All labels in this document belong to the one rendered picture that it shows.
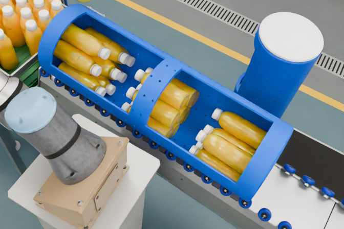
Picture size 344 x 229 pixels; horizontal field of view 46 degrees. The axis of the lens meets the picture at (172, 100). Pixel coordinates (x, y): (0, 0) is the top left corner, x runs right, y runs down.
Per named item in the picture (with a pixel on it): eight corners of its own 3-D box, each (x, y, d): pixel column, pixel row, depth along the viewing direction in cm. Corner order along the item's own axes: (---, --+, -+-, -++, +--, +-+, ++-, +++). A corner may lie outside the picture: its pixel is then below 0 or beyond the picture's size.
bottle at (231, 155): (255, 156, 131) (209, 128, 135) (254, 158, 124) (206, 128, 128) (244, 174, 131) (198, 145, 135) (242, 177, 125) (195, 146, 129)
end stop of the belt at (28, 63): (13, 80, 155) (11, 75, 152) (12, 79, 155) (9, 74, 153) (82, 21, 175) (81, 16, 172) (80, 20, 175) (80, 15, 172)
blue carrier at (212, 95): (240, 213, 135) (263, 184, 111) (45, 84, 156) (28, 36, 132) (277, 150, 149) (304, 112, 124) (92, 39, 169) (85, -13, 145)
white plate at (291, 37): (326, 22, 176) (325, 24, 177) (265, 4, 179) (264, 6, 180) (320, 69, 161) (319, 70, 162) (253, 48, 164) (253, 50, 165)
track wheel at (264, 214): (273, 214, 132) (274, 212, 133) (261, 207, 133) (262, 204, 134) (266, 225, 133) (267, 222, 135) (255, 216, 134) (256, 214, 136)
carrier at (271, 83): (268, 121, 250) (224, 108, 253) (326, 23, 177) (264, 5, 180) (260, 161, 235) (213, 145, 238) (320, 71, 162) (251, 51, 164)
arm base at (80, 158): (74, 192, 98) (47, 168, 93) (52, 175, 110) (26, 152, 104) (115, 146, 103) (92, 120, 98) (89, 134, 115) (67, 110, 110)
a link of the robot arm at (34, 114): (50, 161, 94) (9, 123, 87) (31, 148, 105) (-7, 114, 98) (85, 124, 99) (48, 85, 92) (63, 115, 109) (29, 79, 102)
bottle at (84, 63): (66, 43, 151) (103, 65, 147) (55, 58, 149) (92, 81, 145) (59, 35, 144) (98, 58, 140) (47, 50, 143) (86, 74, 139)
